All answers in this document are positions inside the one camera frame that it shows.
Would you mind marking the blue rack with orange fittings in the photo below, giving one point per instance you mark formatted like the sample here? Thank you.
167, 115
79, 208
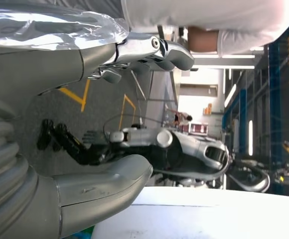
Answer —
275, 115

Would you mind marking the person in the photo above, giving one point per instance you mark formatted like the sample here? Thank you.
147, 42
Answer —
209, 13
181, 117

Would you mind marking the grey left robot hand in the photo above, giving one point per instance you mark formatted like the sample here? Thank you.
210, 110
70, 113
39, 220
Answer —
47, 62

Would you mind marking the red white box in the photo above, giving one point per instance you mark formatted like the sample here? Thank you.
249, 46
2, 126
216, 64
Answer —
195, 128

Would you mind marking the ceiling light strip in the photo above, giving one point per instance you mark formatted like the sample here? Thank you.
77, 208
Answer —
230, 95
250, 138

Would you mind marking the idle silver black humanoid robot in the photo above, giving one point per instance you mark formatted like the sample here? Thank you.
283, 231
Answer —
147, 138

